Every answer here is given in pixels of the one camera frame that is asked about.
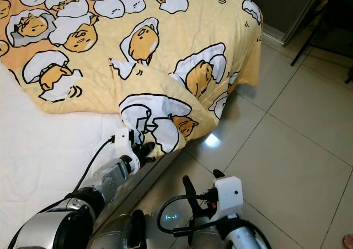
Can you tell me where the yellow egg-print blanket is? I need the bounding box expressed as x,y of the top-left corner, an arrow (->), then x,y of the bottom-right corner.
0,0 -> 263,157

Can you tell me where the silver right robot leg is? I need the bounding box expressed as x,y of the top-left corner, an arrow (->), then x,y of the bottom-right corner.
184,218 -> 213,249

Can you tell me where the silver robot leg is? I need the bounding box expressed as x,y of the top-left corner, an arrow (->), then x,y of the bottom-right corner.
184,218 -> 213,249
103,210 -> 148,249

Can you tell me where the silver left robot leg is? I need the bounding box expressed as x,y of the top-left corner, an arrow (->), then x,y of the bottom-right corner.
103,210 -> 148,249

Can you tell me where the white quilted mattress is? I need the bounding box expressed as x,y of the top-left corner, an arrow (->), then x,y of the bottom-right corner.
0,39 -> 195,249

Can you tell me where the dark wardrobe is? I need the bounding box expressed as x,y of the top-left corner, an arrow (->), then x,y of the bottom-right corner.
239,0 -> 327,45

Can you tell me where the black metal stand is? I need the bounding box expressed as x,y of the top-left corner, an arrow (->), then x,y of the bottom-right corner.
289,0 -> 353,85

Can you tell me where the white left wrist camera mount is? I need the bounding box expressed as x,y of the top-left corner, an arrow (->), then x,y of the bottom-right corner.
114,127 -> 139,160

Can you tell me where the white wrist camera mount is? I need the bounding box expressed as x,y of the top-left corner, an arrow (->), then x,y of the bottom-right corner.
114,127 -> 139,160
213,175 -> 245,223

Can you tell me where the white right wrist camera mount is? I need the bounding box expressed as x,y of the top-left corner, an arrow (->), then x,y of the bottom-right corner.
213,175 -> 245,223

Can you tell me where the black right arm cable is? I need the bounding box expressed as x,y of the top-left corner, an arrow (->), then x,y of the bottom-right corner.
157,193 -> 219,237

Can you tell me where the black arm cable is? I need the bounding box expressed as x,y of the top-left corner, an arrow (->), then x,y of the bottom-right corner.
157,193 -> 219,237
11,137 -> 118,249

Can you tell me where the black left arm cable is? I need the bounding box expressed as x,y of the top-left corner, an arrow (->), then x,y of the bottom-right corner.
11,137 -> 118,249

